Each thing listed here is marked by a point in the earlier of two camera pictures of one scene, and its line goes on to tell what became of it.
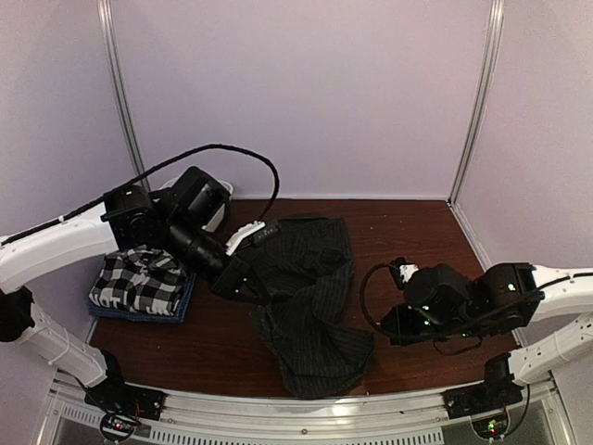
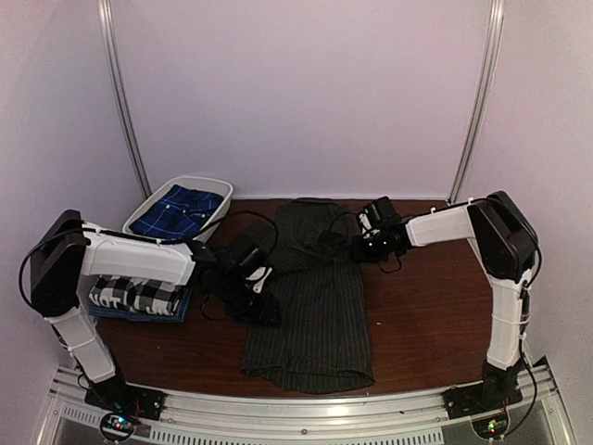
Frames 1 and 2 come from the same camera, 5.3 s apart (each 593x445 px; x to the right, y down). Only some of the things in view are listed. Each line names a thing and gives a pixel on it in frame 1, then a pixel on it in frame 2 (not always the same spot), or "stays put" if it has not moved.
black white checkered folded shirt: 142,279 stays put
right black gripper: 398,314 to 361,254
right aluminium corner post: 488,77 stays put
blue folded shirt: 178,316 stays put
